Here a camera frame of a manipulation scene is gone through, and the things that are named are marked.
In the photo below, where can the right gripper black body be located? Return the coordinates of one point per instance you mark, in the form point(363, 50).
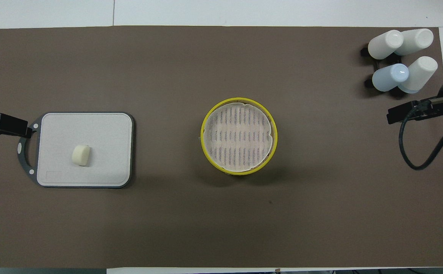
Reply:
point(436, 104)

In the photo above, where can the cream white steamed bun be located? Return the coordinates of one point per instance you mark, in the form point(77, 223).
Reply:
point(81, 155)

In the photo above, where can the white perforated steamer liner paper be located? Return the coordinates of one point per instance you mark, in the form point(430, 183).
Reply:
point(238, 137)

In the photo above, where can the yellow round steamer basket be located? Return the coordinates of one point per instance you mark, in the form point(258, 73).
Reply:
point(205, 152)

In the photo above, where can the white plastic cup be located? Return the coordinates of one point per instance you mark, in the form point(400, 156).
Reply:
point(384, 45)
point(417, 41)
point(421, 73)

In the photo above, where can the light blue plastic cup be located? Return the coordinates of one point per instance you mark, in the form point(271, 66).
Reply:
point(389, 78)

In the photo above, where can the black cup rack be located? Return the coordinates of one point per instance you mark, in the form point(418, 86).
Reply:
point(370, 82)

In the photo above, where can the brown table mat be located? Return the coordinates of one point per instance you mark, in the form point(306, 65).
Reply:
point(221, 220)

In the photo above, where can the white cutting board grey frame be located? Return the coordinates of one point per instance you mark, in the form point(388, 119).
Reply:
point(92, 129)

